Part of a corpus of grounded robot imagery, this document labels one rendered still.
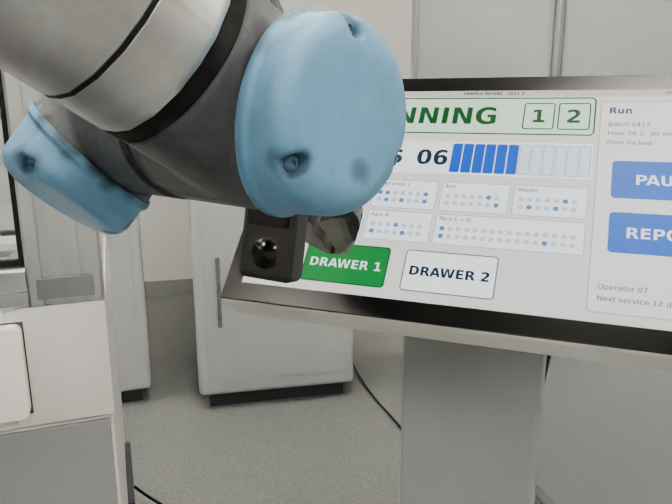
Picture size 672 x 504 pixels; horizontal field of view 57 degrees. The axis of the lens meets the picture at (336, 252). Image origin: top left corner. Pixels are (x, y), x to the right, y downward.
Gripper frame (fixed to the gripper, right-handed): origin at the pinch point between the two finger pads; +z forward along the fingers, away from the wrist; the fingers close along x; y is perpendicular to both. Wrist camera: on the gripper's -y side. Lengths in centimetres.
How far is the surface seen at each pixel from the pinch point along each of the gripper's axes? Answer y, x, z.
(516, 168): 13.5, -15.8, 3.8
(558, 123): 19.5, -19.5, 3.8
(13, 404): -20.5, 35.1, 4.5
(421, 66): 154, 41, 136
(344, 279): -1.2, -0.1, 3.9
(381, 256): 1.8, -3.5, 3.9
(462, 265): 1.7, -11.9, 3.9
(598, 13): 102, -23, 65
